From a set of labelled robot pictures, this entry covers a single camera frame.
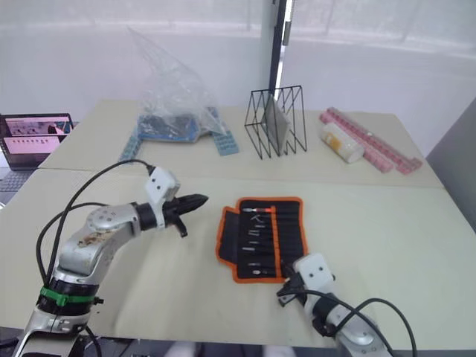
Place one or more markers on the pink pill organiser strip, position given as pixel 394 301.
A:
pixel 377 158
pixel 386 143

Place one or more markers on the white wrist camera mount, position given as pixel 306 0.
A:
pixel 314 273
pixel 160 187

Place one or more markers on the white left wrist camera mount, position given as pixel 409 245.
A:
pixel 160 187

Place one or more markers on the grey partition panel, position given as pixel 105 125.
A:
pixel 455 167

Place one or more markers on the grey flat board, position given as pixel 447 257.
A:
pixel 276 122

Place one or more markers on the blue pill organiser strip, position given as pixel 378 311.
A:
pixel 225 141
pixel 131 148

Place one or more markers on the blue flat box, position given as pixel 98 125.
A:
pixel 167 124

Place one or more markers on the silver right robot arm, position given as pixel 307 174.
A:
pixel 353 331

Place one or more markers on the black orange-trimmed tool roll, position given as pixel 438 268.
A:
pixel 286 230

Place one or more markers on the clear plastic bag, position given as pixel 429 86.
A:
pixel 175 89

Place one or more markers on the white cylindrical container yellow label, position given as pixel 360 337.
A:
pixel 342 143

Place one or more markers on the black door frame post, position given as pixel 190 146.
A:
pixel 277 48

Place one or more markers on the open laptop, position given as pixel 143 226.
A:
pixel 33 137

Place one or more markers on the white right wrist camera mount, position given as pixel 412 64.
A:
pixel 314 273

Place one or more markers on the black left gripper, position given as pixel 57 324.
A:
pixel 175 215

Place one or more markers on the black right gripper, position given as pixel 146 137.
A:
pixel 292 288

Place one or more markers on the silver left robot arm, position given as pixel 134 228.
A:
pixel 87 245

